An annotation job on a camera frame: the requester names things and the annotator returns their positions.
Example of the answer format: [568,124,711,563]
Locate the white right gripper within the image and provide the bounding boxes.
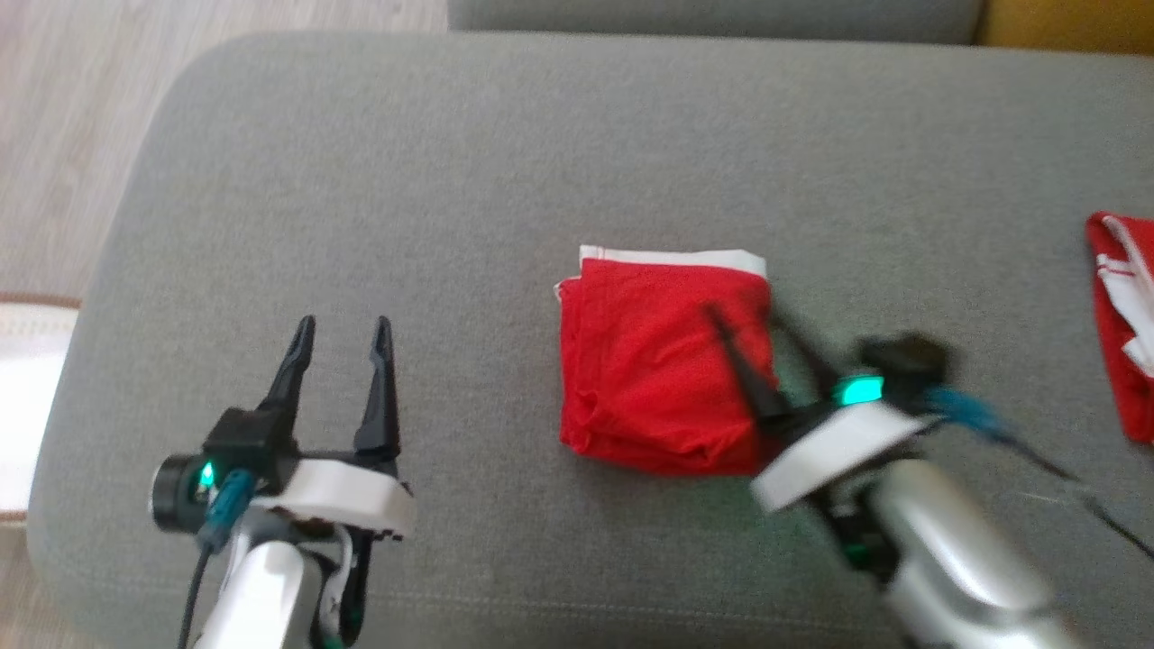
[701,305,940,515]

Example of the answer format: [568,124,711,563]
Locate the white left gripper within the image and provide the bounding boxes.
[260,315,417,543]

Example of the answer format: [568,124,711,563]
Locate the red shorts with white stripes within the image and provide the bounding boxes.
[553,245,783,479]

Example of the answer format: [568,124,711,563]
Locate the red basketball jersey number 23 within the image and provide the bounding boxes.
[1085,212,1154,444]

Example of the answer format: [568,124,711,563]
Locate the large grey sofa chaise cushion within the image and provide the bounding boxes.
[27,32,1154,649]

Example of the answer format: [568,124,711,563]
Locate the white basket with brown rim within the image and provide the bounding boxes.
[0,293,82,528]

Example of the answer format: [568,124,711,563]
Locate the long grey sofa seat cushion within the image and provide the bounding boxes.
[448,0,985,46]

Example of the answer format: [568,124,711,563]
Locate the yellow sofa backrest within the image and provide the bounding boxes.
[976,0,1154,57]

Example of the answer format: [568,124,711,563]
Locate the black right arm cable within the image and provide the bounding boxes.
[921,386,1154,553]

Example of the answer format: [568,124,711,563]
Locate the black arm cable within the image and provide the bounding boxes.
[921,386,1154,553]
[179,469,255,649]

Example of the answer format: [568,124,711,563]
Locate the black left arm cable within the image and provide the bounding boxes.
[179,469,255,649]

